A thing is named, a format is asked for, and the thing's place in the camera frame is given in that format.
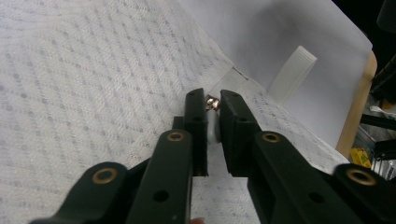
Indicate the black metal bar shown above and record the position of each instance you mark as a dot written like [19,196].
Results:
[378,121]

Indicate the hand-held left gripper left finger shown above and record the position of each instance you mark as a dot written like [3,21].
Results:
[196,133]

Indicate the white ribbed plastic block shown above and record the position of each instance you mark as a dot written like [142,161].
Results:
[292,74]

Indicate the white paper sheet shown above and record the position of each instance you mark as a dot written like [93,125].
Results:
[274,28]

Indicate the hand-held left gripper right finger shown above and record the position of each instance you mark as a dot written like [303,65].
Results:
[238,137]

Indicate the small white piece copper tip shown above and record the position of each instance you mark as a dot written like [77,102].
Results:
[213,127]

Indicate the yellow object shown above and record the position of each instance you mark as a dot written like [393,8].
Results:
[361,158]

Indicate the white textured cloth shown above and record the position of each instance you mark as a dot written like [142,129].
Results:
[77,77]

